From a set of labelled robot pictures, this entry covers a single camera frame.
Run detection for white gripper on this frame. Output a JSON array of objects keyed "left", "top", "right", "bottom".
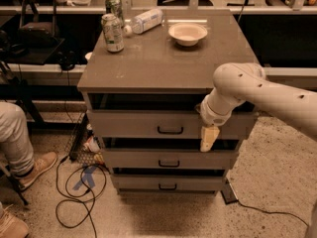
[{"left": 195, "top": 94, "right": 233, "bottom": 153}]

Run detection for grey top drawer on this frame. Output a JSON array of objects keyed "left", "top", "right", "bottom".
[{"left": 87, "top": 110, "right": 257, "bottom": 140}]

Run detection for grey drawer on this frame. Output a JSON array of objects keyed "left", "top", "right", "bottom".
[
  {"left": 87, "top": 110, "right": 257, "bottom": 140},
  {"left": 111, "top": 175, "right": 225, "bottom": 191},
  {"left": 103, "top": 150, "right": 238, "bottom": 170}
]

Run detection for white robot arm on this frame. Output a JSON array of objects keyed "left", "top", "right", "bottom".
[{"left": 197, "top": 62, "right": 317, "bottom": 141}]

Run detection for grey bottom drawer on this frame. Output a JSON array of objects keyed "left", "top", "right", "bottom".
[{"left": 111, "top": 175, "right": 225, "bottom": 191}]

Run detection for grey drawer cabinet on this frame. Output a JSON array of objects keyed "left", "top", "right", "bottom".
[{"left": 78, "top": 10, "right": 257, "bottom": 181}]

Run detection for grey middle drawer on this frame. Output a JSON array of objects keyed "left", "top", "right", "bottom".
[{"left": 103, "top": 150, "right": 238, "bottom": 170}]

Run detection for black power adapter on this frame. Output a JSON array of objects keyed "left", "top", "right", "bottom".
[{"left": 221, "top": 180, "right": 239, "bottom": 204}]

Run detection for white bowl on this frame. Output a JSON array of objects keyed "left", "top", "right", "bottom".
[{"left": 168, "top": 23, "right": 208, "bottom": 47}]

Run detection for blue tape cross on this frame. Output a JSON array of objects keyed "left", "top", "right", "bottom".
[{"left": 73, "top": 166, "right": 97, "bottom": 190}]

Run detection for clear plastic water bottle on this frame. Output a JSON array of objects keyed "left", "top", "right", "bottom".
[{"left": 123, "top": 8, "right": 163, "bottom": 37}]

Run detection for green soda can front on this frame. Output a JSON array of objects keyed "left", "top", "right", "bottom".
[{"left": 101, "top": 13, "right": 124, "bottom": 53}]

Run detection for green soda can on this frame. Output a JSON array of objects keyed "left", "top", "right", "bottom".
[
  {"left": 105, "top": 0, "right": 124, "bottom": 26},
  {"left": 101, "top": 13, "right": 124, "bottom": 53}
]

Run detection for black headphones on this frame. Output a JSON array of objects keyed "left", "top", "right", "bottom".
[{"left": 56, "top": 51, "right": 77, "bottom": 71}]

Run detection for green soda can rear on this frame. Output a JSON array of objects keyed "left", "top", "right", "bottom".
[{"left": 105, "top": 0, "right": 124, "bottom": 26}]

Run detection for tan boot upper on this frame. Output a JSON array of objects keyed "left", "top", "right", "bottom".
[{"left": 17, "top": 152, "right": 57, "bottom": 190}]

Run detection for tan boot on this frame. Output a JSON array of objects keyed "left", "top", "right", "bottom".
[
  {"left": 17, "top": 152, "right": 57, "bottom": 190},
  {"left": 0, "top": 208, "right": 29, "bottom": 238}
]

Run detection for person leg beige trousers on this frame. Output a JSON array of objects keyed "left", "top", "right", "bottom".
[{"left": 0, "top": 102, "right": 34, "bottom": 177}]

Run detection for black bag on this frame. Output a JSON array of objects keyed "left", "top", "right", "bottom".
[{"left": 16, "top": 0, "right": 61, "bottom": 49}]

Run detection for tan boot lower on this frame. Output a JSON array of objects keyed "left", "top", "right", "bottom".
[{"left": 0, "top": 208, "right": 29, "bottom": 238}]

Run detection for black adapter cable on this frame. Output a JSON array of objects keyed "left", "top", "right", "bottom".
[{"left": 236, "top": 200, "right": 310, "bottom": 228}]

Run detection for black floor cable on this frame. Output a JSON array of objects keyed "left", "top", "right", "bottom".
[{"left": 54, "top": 154, "right": 108, "bottom": 238}]

